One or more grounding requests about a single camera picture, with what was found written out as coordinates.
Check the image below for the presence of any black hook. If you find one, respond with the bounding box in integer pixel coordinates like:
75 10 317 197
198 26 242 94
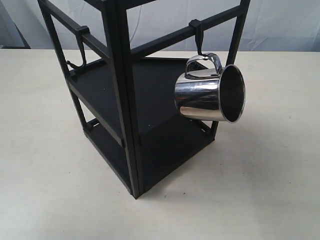
188 19 207 57
66 25 90 70

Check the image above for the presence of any stainless steel mug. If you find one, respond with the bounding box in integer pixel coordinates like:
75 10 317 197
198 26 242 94
174 52 246 124

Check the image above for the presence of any black metal shelf rack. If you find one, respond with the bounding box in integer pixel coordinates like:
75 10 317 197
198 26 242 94
38 0 250 198

